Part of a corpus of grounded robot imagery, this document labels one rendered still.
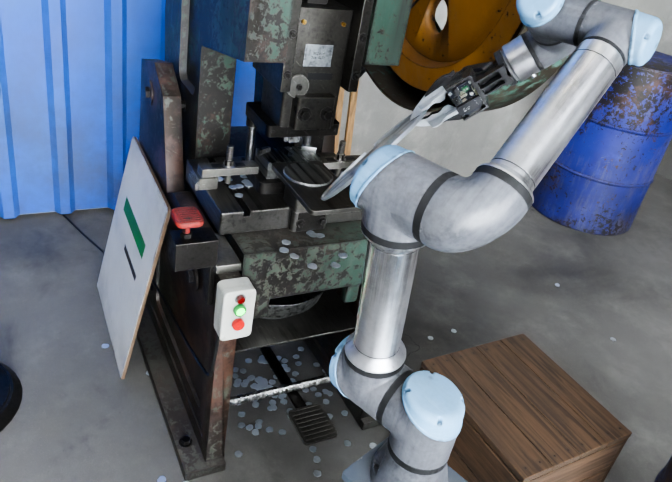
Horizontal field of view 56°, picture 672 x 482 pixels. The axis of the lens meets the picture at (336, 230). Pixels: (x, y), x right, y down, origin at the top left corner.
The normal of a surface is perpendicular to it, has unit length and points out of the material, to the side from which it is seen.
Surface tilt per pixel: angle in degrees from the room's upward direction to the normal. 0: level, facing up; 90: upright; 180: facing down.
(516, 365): 0
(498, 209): 69
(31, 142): 90
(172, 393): 0
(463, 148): 90
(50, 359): 0
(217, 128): 90
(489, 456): 90
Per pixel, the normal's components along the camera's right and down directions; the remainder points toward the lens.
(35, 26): 0.44, 0.51
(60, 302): 0.16, -0.85
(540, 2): -0.51, -0.16
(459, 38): -0.88, 0.10
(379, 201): -0.67, 0.28
